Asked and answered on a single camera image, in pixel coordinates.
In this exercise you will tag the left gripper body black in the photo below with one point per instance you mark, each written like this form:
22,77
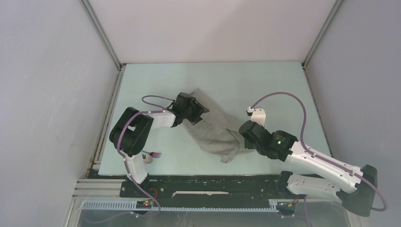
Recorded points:
187,112

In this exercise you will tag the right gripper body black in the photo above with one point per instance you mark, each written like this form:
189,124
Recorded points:
250,146

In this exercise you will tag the purple metallic fork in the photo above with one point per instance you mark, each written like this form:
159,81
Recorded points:
153,154

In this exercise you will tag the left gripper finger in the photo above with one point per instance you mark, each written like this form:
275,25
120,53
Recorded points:
195,116
197,107

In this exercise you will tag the left aluminium frame post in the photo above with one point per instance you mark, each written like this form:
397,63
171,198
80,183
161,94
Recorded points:
89,10

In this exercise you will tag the aluminium frame post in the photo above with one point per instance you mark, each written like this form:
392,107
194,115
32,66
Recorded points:
322,32
89,10

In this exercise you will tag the grey cloth napkin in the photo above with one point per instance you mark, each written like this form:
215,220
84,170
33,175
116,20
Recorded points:
217,132

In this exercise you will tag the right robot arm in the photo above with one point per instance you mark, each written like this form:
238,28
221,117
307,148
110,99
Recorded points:
313,173

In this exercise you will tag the right aluminium frame post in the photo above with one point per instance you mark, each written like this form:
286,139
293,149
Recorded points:
322,32

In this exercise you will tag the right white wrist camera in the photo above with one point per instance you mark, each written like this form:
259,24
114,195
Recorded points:
257,115

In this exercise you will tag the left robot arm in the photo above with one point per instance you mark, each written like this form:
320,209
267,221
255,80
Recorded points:
130,133

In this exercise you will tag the white cable duct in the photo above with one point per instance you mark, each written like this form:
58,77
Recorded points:
125,205

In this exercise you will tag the pink handled spoon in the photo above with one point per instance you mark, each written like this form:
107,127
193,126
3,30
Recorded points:
147,159

